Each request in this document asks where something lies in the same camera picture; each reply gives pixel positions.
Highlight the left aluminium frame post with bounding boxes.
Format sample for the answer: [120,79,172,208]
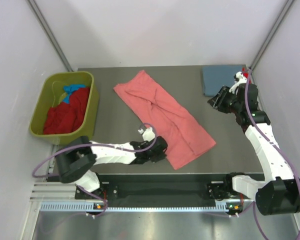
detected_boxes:
[26,0,74,72]

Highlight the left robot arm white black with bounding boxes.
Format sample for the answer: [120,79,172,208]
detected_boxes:
[55,136,168,199]

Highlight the aluminium frame post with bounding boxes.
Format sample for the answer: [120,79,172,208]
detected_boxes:
[249,0,296,71]
[26,0,74,72]

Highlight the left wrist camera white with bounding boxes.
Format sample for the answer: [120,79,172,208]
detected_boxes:
[138,127,156,142]

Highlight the folded grey-blue t shirt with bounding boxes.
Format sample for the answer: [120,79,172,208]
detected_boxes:
[202,65,244,97]

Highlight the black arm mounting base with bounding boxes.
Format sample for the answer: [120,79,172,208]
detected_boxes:
[74,172,253,208]

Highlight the blue t shirt in bin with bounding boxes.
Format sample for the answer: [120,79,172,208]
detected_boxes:
[63,84,86,104]

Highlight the folded red t shirt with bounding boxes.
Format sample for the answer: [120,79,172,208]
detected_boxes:
[241,67,251,84]

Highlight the pink t shirt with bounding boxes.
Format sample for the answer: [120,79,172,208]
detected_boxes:
[113,70,216,170]

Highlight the slotted cable duct rail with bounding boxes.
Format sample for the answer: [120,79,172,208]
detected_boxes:
[39,200,244,213]

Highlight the right aluminium frame post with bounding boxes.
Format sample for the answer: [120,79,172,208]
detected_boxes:
[249,0,296,71]

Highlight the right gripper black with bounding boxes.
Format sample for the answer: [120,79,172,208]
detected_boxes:
[207,85,243,115]

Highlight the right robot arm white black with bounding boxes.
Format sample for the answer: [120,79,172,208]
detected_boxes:
[208,83,300,216]

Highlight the dark red t shirt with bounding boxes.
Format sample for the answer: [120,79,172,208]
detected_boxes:
[43,87,90,135]

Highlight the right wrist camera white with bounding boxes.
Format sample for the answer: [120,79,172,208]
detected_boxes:
[229,71,244,94]

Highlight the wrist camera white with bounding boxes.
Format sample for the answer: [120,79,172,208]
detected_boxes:
[138,127,156,142]
[229,71,244,94]

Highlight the olive green plastic bin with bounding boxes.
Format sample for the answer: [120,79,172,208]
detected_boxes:
[29,71,100,145]

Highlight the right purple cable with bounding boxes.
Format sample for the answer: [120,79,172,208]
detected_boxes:
[243,68,300,240]

